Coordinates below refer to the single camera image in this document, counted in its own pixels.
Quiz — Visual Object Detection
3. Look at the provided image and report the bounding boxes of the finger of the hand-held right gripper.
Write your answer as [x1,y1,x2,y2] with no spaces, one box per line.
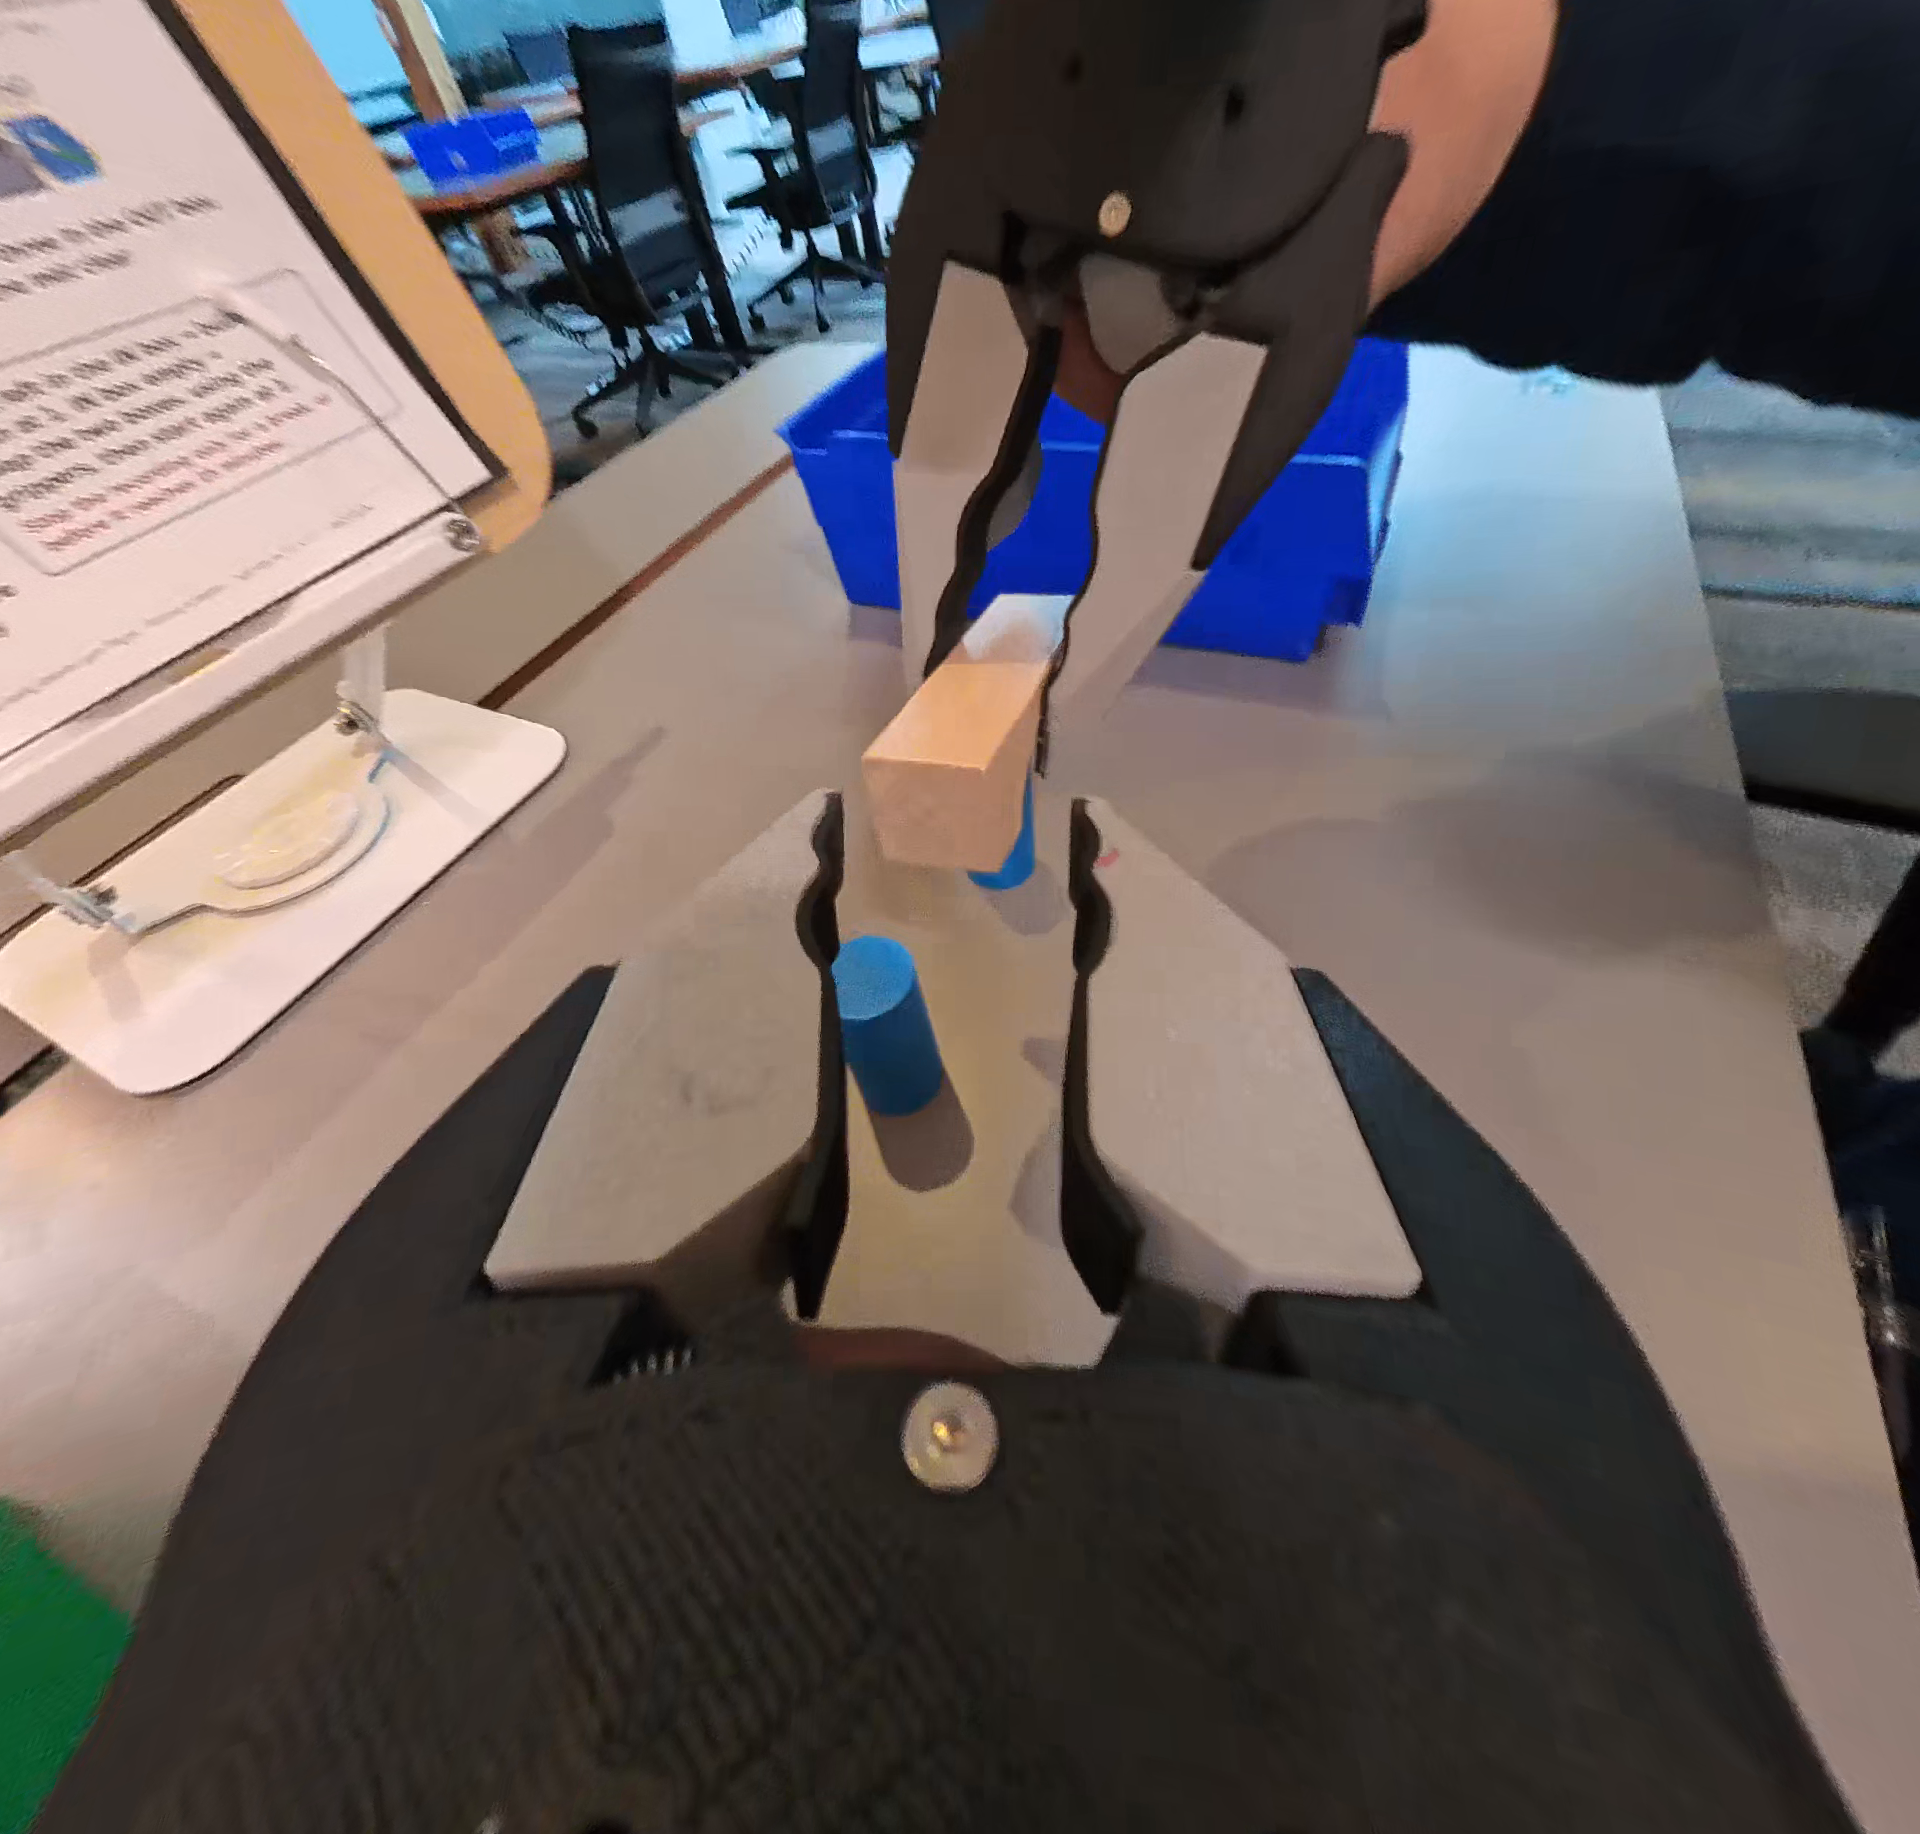
[894,262,1069,696]
[1037,331,1273,783]

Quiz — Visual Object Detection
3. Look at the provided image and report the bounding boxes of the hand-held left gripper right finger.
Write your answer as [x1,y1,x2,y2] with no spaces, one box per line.
[1062,799,1423,1315]

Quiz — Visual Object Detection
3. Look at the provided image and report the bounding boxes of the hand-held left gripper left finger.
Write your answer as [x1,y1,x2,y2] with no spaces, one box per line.
[481,791,851,1318]

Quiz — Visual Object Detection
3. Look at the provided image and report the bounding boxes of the blue plastic bin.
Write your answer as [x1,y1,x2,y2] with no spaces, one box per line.
[773,339,1411,662]

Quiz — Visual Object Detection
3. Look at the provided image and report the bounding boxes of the blue wooden cylinder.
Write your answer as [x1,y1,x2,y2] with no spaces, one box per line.
[831,937,947,1116]
[966,776,1040,892]

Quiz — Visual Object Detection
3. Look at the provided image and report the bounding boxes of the natural wooden plank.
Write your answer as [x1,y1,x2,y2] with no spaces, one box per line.
[857,593,1073,873]

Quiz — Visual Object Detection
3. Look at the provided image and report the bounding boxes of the green plastic bin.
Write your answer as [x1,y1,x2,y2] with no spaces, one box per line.
[0,1500,133,1834]

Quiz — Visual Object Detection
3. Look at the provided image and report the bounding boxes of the small blue bins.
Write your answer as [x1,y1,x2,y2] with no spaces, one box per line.
[404,108,541,191]

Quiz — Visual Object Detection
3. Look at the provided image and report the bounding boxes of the printed instruction sheet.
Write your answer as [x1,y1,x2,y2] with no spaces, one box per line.
[0,0,503,756]

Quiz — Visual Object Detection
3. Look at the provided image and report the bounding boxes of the wooden post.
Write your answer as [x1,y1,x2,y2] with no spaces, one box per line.
[329,0,470,126]

